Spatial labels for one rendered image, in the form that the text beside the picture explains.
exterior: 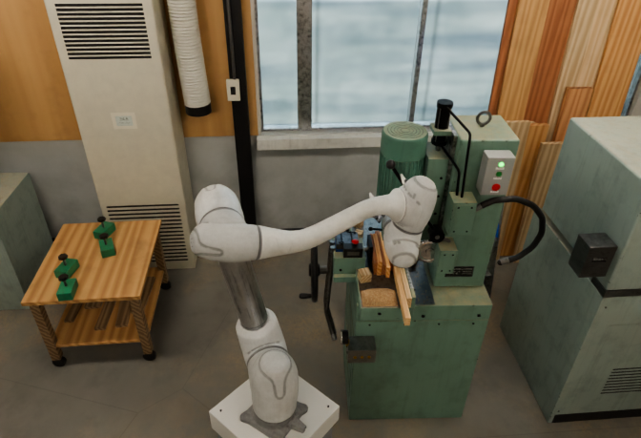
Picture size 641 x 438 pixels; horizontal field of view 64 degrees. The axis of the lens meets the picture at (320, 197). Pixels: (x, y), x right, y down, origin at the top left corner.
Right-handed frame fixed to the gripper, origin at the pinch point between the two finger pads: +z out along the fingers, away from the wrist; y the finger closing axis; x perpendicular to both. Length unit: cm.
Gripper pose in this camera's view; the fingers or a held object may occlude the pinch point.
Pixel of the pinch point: (387, 187)
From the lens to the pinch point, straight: 191.3
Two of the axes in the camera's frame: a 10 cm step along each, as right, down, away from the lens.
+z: -0.2, -5.6, 8.3
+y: 8.1, -5.0, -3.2
